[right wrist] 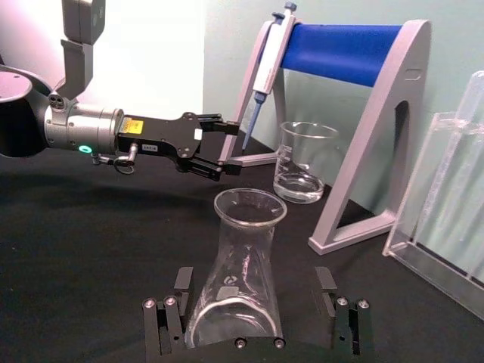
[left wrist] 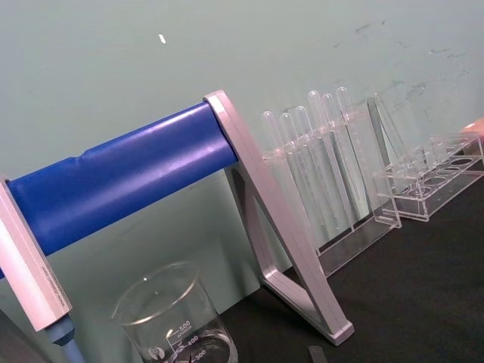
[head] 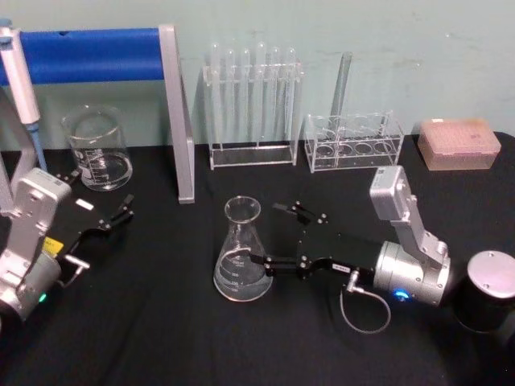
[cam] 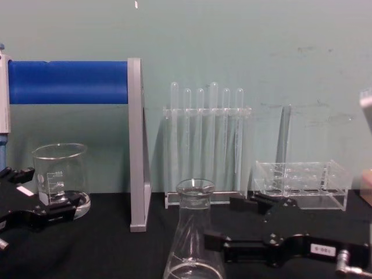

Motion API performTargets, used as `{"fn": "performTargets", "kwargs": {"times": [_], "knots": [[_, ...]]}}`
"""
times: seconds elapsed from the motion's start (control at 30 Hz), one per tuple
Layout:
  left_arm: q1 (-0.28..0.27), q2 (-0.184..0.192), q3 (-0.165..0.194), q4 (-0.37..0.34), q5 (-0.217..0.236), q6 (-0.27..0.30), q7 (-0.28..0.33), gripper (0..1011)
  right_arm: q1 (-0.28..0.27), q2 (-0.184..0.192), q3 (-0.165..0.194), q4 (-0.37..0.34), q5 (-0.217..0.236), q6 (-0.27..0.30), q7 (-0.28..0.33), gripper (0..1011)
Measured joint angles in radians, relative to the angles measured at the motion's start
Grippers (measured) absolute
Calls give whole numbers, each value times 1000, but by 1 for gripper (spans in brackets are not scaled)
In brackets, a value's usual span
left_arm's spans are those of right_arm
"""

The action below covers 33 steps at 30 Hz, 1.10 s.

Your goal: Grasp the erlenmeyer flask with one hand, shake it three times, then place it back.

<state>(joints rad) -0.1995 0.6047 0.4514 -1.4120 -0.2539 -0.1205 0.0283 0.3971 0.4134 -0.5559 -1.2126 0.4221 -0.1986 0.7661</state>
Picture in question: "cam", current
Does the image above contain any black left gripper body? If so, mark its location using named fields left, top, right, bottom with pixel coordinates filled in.
left=0, top=177, right=41, bottom=219

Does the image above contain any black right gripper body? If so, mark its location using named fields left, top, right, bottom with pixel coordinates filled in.
left=301, top=234, right=372, bottom=267

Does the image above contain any clear glass beaker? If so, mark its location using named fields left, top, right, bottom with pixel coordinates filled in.
left=31, top=142, right=92, bottom=220

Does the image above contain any clear glass conical flask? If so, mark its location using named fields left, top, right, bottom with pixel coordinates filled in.
left=162, top=178, right=226, bottom=279

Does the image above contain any brown cardboard box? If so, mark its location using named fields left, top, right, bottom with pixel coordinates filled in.
left=361, top=169, right=372, bottom=205

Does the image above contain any black table cloth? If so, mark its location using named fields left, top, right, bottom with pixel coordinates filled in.
left=0, top=190, right=372, bottom=279

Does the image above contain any clear acrylic test tube rack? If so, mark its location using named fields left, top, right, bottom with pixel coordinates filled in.
left=252, top=159, right=354, bottom=211

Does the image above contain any clear glass test tube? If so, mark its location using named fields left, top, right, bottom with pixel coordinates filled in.
left=276, top=105, right=292, bottom=195

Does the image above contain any grey and blue pipette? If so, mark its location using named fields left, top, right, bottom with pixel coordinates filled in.
left=0, top=42, right=12, bottom=175

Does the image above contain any clear acrylic dropper rack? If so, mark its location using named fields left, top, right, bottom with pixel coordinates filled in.
left=162, top=106, right=252, bottom=210

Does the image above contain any clear plastic dropper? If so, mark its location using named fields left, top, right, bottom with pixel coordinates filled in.
left=183, top=88, right=192, bottom=178
left=221, top=87, right=231, bottom=178
left=195, top=88, right=205, bottom=178
left=209, top=81, right=219, bottom=178
left=170, top=81, right=180, bottom=178

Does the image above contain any grey stand with blue bar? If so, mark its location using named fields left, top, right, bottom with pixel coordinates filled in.
left=8, top=57, right=152, bottom=233

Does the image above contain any right gripper cable silver plug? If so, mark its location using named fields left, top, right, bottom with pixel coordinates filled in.
left=335, top=249, right=372, bottom=279

